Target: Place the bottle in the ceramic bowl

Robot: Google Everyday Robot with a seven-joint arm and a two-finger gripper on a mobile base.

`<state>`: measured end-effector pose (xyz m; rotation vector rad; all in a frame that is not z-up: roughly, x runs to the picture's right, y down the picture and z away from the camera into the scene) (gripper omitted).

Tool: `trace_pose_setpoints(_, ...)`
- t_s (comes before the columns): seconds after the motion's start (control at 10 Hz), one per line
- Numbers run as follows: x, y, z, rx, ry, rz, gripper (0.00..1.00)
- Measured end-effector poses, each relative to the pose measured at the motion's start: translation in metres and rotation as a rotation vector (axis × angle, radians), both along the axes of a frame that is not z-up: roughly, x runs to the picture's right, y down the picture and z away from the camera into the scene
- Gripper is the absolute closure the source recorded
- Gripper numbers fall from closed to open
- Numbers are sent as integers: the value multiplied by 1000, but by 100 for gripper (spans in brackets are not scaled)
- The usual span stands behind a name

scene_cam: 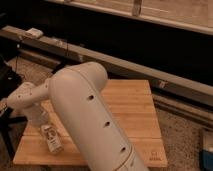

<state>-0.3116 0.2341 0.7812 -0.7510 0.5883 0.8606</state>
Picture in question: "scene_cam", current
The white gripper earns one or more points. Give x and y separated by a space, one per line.
37 115

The white plastic bottle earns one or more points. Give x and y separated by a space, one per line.
52 138

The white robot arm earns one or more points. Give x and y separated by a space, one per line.
75 94

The grey metal beam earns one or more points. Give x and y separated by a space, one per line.
192 90

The white block on beam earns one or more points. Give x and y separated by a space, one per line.
35 33

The wooden table board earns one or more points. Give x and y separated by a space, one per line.
132 105

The blue box at right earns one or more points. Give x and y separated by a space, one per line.
206 153

